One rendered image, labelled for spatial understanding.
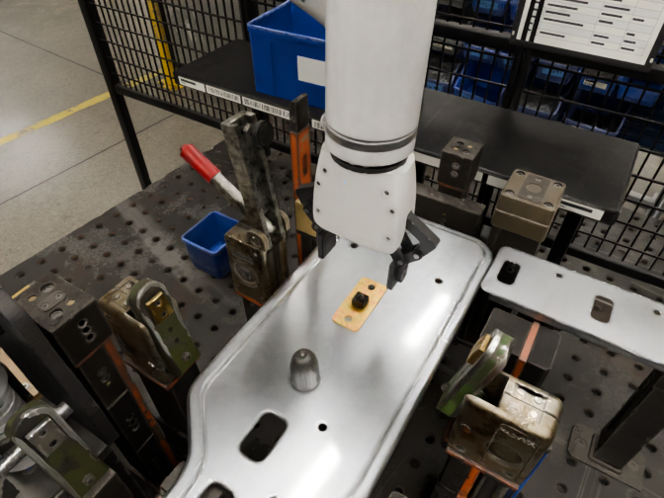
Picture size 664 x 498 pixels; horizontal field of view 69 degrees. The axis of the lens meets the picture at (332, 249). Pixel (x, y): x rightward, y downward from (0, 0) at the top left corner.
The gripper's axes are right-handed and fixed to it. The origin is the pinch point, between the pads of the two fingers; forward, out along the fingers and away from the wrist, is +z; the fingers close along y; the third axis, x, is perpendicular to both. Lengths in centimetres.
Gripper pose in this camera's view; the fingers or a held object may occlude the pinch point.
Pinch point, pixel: (360, 260)
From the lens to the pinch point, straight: 56.6
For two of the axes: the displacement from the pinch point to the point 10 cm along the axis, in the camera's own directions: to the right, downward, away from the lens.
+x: 5.2, -5.9, 6.1
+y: 8.5, 3.7, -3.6
